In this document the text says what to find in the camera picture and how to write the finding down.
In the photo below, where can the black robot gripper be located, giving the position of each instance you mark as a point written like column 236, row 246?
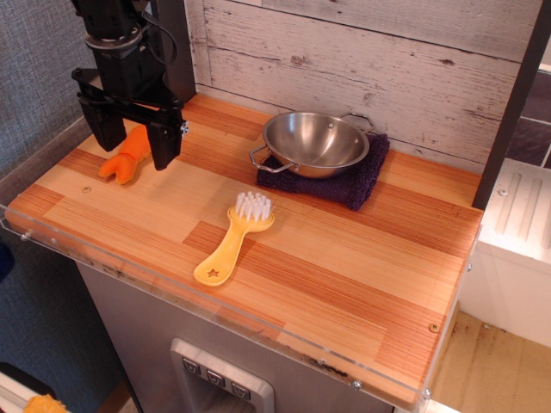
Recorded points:
column 129, row 85

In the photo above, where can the yellow brush with white bristles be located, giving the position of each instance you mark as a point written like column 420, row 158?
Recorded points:
column 251, row 213

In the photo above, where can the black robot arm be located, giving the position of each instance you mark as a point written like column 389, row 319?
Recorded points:
column 120, row 25

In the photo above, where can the orange plush toy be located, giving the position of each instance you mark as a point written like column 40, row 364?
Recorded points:
column 133, row 150

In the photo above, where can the clear acrylic edge guard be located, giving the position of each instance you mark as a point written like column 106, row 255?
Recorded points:
column 364, row 297

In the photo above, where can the grey toy fridge cabinet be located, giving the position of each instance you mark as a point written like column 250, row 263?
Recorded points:
column 141, row 327

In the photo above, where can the dark purple cloth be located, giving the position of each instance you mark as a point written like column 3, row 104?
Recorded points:
column 351, row 188

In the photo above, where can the silver dispenser panel with buttons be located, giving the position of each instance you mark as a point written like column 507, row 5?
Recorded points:
column 210, row 384

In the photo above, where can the yellow object at bottom left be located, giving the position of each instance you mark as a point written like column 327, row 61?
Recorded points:
column 44, row 404

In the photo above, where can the white toy sink unit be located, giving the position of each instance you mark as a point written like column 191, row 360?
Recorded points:
column 507, row 282

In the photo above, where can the metal bowl with handles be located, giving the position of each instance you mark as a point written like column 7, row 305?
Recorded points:
column 312, row 145

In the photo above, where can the dark grey vertical post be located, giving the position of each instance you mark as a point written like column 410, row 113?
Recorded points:
column 520, row 92

